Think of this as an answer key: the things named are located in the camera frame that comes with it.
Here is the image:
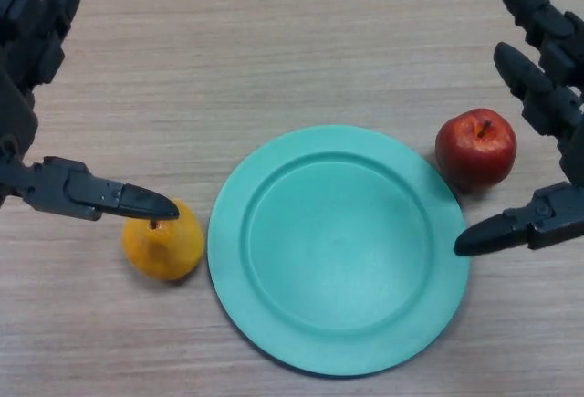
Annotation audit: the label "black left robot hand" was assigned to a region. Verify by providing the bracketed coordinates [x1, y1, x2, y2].
[0, 0, 180, 222]

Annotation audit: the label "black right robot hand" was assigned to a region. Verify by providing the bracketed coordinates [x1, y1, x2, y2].
[454, 0, 584, 257]

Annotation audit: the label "red apple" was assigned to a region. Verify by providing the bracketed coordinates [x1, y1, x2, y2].
[434, 108, 518, 190]

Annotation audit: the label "green round plate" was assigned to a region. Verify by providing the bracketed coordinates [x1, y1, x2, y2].
[207, 124, 472, 377]

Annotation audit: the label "yellow pear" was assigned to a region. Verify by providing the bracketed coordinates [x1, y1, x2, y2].
[120, 199, 204, 281]

